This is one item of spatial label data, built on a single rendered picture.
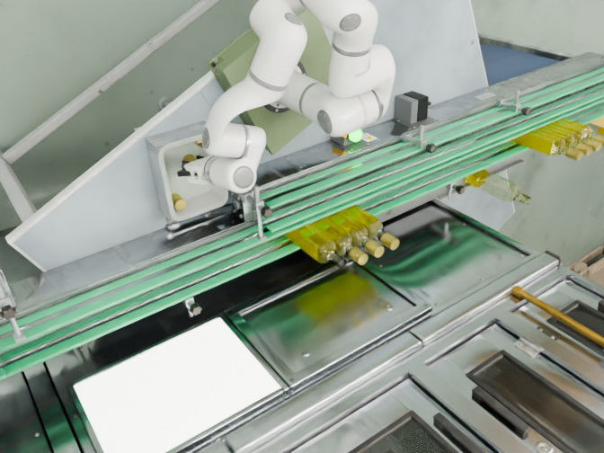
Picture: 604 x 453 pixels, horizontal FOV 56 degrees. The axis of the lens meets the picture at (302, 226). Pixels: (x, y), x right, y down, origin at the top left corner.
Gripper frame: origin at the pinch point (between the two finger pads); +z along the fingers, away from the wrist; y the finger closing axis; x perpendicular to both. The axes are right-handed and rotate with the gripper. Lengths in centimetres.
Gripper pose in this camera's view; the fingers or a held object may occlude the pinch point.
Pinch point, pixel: (194, 164)
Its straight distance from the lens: 152.0
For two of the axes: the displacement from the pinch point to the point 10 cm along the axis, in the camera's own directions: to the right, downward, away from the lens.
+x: -2.0, -9.2, -3.4
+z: -5.4, -1.9, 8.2
